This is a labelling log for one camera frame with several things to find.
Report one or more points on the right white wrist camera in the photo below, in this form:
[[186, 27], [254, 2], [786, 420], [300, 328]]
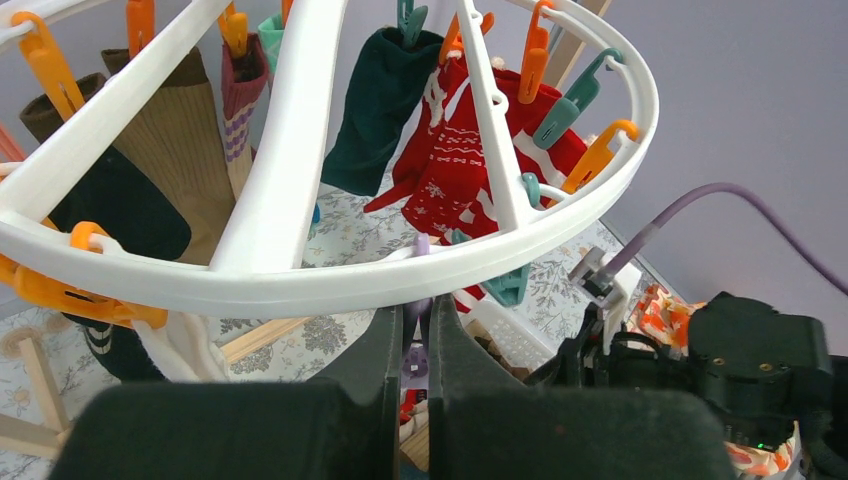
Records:
[[611, 292]]

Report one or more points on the red snowflake sock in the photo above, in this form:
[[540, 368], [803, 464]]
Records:
[[442, 167]]

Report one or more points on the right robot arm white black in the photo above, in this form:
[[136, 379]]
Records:
[[767, 376]]

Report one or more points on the purple clothes peg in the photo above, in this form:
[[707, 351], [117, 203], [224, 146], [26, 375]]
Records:
[[414, 349]]

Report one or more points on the wooden hanger rack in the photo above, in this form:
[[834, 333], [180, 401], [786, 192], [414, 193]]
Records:
[[85, 360]]

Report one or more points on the teal patterned sock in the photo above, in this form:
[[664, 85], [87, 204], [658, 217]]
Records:
[[270, 32]]

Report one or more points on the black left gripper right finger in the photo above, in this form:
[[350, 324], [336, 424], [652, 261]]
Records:
[[475, 405]]

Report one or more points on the red white striped sock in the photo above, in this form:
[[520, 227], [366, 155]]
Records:
[[550, 166]]

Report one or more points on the maroon purple striped sock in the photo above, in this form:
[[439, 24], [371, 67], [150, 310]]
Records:
[[242, 82]]

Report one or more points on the floral table mat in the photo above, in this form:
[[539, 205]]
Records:
[[298, 294]]

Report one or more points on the teal clothes peg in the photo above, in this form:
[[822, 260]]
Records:
[[507, 290]]

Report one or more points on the white plastic laundry basket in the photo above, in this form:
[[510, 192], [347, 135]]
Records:
[[521, 344]]

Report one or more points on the black striped sock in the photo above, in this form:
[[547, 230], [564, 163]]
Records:
[[116, 195]]

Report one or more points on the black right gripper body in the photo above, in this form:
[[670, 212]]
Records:
[[628, 360]]

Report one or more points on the dark green sock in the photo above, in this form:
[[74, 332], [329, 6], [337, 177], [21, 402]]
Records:
[[386, 84]]

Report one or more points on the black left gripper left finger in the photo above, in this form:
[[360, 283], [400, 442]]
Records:
[[356, 431]]

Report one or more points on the brown ribbed sock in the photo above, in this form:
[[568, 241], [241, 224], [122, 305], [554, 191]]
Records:
[[174, 140]]

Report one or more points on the orange clothes peg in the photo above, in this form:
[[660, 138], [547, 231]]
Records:
[[18, 252]]

